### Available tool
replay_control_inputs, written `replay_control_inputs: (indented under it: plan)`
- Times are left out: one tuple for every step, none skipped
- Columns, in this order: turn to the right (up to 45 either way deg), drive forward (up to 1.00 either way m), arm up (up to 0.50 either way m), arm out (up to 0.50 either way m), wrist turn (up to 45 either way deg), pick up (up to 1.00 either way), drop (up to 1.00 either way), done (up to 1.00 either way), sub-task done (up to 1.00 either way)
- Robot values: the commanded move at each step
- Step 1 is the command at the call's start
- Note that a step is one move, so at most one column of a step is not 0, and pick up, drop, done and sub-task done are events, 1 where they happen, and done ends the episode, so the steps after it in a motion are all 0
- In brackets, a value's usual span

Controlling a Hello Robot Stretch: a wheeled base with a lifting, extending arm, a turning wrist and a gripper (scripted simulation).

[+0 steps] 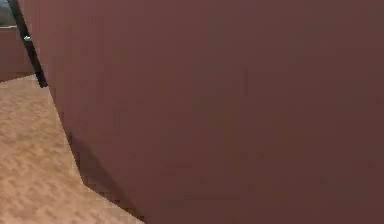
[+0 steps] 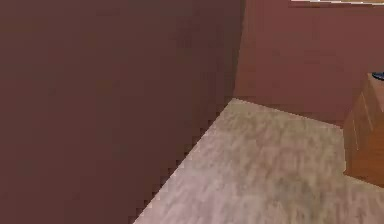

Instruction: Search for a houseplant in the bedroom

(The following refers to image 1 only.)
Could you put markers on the black room door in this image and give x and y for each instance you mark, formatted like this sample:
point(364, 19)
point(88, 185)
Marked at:
point(30, 50)

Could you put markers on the window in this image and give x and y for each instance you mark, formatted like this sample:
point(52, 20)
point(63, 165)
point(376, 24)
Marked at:
point(5, 15)

